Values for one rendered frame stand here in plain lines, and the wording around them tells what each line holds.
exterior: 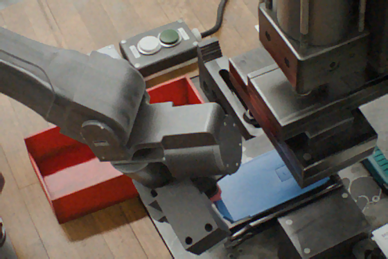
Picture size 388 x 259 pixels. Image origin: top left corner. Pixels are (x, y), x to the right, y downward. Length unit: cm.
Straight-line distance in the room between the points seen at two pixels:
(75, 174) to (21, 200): 9
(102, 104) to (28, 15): 67
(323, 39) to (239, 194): 30
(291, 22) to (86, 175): 48
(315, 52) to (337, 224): 29
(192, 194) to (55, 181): 36
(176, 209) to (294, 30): 22
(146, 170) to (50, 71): 14
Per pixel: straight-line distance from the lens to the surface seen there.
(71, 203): 118
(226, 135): 87
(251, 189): 110
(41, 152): 126
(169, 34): 136
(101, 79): 85
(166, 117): 88
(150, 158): 89
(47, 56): 85
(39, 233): 121
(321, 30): 85
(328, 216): 109
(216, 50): 127
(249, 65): 103
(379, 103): 133
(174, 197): 93
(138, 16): 145
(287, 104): 94
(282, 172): 111
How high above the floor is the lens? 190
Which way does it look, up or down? 49 degrees down
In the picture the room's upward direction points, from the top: 5 degrees counter-clockwise
